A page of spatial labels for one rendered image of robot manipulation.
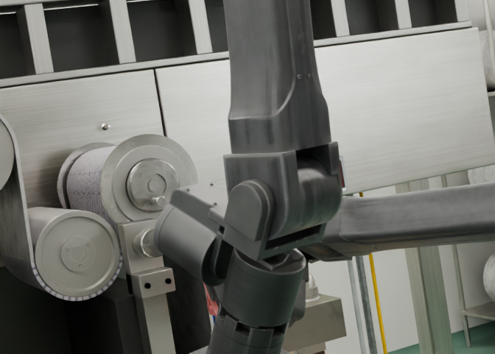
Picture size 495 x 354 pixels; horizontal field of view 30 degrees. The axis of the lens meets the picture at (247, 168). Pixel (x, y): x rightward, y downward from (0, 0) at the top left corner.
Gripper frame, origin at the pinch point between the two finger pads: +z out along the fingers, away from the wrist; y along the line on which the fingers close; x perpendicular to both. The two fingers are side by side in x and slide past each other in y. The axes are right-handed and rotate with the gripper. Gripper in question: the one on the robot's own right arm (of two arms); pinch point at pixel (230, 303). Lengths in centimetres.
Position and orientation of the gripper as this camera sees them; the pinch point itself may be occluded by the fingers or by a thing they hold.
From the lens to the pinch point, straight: 130.0
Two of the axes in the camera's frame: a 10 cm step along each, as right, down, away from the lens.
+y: 9.0, -1.7, 4.1
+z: -2.8, 5.1, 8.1
